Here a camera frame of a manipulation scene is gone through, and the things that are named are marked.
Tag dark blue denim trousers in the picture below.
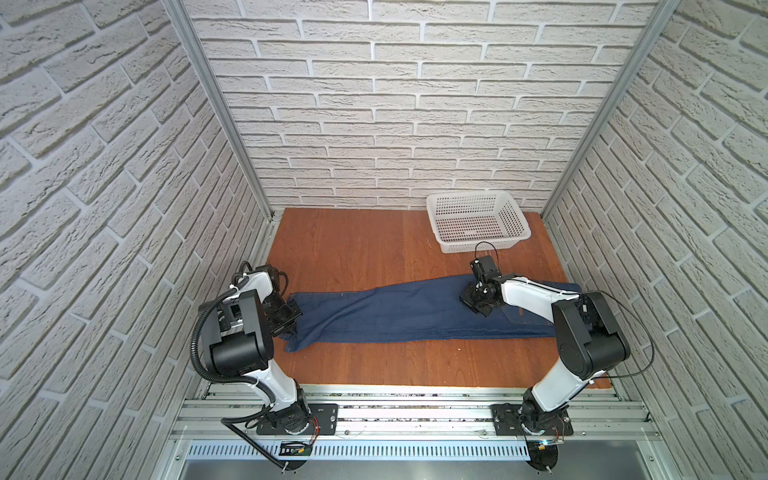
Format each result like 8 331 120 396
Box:
281 274 555 353

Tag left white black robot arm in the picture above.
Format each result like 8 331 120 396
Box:
189 262 314 435

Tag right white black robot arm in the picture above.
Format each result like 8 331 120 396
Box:
460 275 631 436

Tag white plastic laundry basket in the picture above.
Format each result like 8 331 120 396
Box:
426 191 531 254

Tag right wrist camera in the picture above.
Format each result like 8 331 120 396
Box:
470 255 502 284

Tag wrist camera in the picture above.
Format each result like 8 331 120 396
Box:
263 264 290 295
470 255 502 284

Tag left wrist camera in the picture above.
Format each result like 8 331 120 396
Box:
263 264 290 295

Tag right thin black cable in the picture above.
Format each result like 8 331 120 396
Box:
472 241 656 380

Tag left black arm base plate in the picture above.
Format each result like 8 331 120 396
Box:
256 403 339 437

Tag left black corrugated cable hose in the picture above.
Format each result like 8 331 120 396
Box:
189 261 301 472

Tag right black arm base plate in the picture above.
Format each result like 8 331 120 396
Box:
491 403 574 437

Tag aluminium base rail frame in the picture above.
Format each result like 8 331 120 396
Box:
154 385 670 478

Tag left aluminium corner post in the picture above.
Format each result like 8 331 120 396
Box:
164 0 275 221

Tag aluminium corner post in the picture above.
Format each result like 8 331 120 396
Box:
164 0 275 221
541 0 681 220

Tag right aluminium corner post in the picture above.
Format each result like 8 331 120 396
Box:
541 0 681 220

